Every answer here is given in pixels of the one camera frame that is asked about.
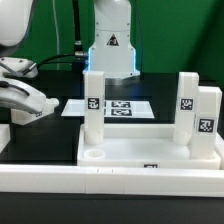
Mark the white fence bar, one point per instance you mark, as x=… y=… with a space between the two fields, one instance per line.
x=4 y=136
x=106 y=180
x=219 y=148

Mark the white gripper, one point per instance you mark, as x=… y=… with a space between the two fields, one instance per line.
x=18 y=95

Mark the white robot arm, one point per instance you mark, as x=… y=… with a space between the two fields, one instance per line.
x=111 y=51

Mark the white front fence bar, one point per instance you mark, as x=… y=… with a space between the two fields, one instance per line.
x=106 y=180

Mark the white marker sheet with tags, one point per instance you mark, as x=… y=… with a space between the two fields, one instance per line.
x=112 y=109

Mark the white right fence bar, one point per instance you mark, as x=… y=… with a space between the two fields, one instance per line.
x=219 y=148

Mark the white desk top tray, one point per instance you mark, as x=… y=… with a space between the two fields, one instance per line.
x=140 y=146

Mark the white left fence bar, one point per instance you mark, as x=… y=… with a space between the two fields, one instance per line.
x=4 y=136

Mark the black cable post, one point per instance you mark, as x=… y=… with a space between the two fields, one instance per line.
x=78 y=65

